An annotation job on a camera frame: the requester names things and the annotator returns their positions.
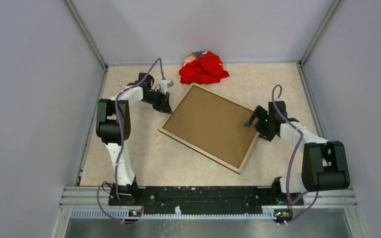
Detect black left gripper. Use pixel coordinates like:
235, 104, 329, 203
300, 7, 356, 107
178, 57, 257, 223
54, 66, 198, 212
142, 89, 172, 114

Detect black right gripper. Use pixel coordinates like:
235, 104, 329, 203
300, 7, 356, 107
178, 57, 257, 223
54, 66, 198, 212
244, 105, 275, 141

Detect brown backing board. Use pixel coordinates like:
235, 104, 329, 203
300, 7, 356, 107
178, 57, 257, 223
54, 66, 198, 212
162, 86, 257, 169

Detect light wooden picture frame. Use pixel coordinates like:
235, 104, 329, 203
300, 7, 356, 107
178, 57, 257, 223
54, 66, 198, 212
158, 82, 261, 175

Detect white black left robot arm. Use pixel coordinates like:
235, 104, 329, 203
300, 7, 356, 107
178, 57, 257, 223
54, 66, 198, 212
96, 73, 174, 205

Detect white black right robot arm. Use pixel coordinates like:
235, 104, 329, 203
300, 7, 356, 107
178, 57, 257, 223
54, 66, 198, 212
244, 101, 350, 204

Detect crumpled red cloth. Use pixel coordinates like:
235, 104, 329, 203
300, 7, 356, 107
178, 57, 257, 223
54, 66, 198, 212
179, 51, 230, 84

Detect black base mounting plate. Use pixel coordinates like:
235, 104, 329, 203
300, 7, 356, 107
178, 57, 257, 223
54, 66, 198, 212
108, 186, 288, 215

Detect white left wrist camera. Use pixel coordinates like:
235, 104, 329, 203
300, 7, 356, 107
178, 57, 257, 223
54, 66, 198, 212
160, 79, 174, 94

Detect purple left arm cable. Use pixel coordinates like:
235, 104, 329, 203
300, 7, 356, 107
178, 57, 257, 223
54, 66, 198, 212
96, 58, 166, 225

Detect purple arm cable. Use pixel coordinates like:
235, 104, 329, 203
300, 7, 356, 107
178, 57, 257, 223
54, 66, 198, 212
96, 58, 166, 225
272, 84, 320, 226

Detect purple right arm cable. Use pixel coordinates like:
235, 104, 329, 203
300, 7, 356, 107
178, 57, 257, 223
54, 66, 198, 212
272, 84, 320, 226

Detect aluminium front rail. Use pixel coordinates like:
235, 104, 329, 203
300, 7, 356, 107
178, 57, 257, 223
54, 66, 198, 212
59, 186, 358, 223

